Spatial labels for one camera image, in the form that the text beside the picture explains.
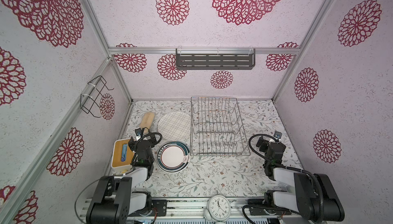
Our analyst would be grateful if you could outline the cream plate blue grid lines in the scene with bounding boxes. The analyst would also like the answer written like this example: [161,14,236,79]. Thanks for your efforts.
[158,111,191,142]

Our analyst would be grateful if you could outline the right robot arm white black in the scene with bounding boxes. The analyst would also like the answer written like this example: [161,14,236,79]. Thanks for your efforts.
[242,132,345,224]

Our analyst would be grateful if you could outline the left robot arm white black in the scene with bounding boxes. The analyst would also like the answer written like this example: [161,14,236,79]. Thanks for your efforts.
[74,127,163,224]

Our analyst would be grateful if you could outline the white analog clock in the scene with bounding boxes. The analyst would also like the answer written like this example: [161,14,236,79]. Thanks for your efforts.
[203,194,231,224]

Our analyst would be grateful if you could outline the metal base rail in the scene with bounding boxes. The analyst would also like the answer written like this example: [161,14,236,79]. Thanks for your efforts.
[77,197,281,224]

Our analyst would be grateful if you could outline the silver wire dish rack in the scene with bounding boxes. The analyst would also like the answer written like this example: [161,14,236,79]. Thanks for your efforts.
[190,97,250,156]

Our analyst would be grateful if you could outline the black wire wall holder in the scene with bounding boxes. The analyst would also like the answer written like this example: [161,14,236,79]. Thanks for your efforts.
[79,75,116,121]

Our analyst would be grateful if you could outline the dark grey wall shelf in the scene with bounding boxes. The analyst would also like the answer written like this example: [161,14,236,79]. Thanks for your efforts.
[175,49,255,70]

